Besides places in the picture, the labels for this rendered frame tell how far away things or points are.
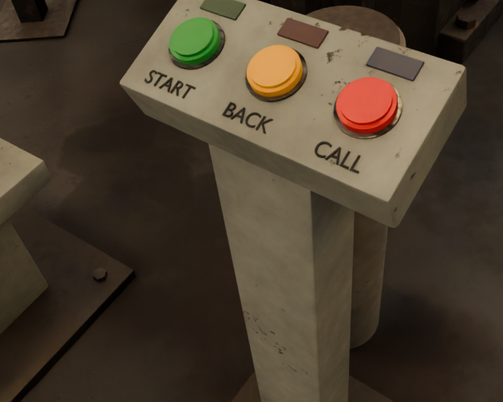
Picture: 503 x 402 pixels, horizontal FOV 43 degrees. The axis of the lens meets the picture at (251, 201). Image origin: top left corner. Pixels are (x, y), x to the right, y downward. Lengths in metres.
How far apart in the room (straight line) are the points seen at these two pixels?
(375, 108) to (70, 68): 1.23
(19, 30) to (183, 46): 1.30
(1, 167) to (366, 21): 0.53
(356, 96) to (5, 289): 0.75
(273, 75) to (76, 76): 1.14
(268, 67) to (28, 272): 0.70
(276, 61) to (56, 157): 0.96
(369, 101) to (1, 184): 0.59
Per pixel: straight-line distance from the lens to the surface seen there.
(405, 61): 0.46
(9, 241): 1.03
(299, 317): 0.64
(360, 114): 0.43
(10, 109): 1.55
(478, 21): 1.49
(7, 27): 1.81
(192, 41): 0.50
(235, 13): 0.52
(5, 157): 0.95
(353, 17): 0.67
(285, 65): 0.46
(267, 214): 0.54
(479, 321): 1.06
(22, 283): 1.09
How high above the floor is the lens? 0.89
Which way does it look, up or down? 49 degrees down
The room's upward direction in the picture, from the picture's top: 9 degrees counter-clockwise
